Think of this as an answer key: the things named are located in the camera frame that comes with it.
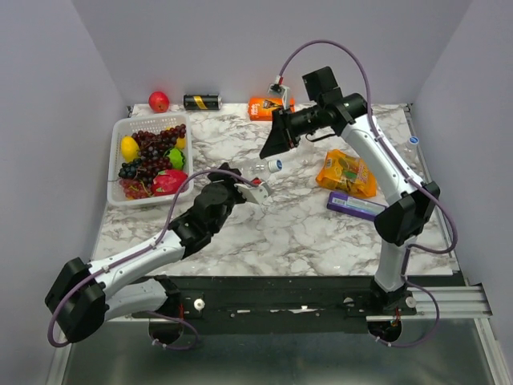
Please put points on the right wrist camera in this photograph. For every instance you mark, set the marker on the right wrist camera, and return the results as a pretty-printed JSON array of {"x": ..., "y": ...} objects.
[{"x": 277, "y": 88}]

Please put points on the yellow lemon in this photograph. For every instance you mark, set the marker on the yellow lemon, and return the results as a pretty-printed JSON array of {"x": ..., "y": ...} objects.
[{"x": 129, "y": 148}]

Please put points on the dark blue grapes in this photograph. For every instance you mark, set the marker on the dark blue grapes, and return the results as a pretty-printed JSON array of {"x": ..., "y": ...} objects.
[{"x": 129, "y": 170}]

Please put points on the black gold can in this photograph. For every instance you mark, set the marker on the black gold can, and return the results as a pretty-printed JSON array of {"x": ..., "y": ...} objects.
[{"x": 202, "y": 102}]

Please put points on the white plastic basket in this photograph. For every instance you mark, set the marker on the white plastic basket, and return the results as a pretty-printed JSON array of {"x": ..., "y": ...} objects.
[{"x": 126, "y": 127}]

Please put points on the clear bottle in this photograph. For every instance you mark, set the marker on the clear bottle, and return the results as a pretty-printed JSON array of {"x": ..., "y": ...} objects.
[
  {"x": 255, "y": 169},
  {"x": 410, "y": 155}
]

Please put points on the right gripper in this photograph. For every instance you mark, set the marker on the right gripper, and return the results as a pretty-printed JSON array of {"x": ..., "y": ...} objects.
[{"x": 282, "y": 136}]

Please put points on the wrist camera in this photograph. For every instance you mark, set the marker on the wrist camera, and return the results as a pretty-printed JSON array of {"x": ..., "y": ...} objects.
[
  {"x": 255, "y": 194},
  {"x": 277, "y": 88}
]

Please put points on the purple toothpaste box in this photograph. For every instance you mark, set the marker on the purple toothpaste box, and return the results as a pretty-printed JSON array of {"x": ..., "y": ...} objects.
[{"x": 340, "y": 202}]

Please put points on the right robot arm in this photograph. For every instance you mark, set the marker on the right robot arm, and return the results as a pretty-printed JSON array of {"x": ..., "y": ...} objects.
[{"x": 409, "y": 198}]

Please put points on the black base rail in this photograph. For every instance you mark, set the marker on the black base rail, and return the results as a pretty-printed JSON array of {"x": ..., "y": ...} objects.
[{"x": 281, "y": 305}]

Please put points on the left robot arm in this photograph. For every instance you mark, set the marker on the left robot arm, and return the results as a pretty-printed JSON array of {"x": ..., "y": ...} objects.
[{"x": 85, "y": 295}]

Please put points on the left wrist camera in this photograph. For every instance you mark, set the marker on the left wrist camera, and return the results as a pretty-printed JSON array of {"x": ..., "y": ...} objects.
[{"x": 255, "y": 194}]

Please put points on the orange snack bag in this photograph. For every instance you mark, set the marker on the orange snack bag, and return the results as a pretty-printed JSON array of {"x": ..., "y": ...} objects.
[{"x": 348, "y": 174}]

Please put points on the red apple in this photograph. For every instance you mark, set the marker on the red apple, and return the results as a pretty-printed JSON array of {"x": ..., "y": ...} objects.
[{"x": 158, "y": 102}]

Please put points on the orange razor box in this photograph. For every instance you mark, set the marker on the orange razor box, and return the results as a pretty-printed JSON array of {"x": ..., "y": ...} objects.
[{"x": 261, "y": 108}]

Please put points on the light red grapes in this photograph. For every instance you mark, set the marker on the light red grapes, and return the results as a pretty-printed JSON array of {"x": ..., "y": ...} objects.
[{"x": 134, "y": 189}]

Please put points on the yellow fruit behind grapes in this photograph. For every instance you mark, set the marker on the yellow fruit behind grapes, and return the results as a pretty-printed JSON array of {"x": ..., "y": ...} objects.
[{"x": 181, "y": 143}]

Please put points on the red dragon fruit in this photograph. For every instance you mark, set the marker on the red dragon fruit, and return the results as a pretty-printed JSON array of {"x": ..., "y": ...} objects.
[{"x": 167, "y": 182}]

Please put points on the green toy fruit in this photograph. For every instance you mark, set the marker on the green toy fruit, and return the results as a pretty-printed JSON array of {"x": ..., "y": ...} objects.
[{"x": 176, "y": 158}]

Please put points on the red grape bunch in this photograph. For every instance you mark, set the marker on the red grape bunch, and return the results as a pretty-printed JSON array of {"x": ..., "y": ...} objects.
[{"x": 152, "y": 147}]

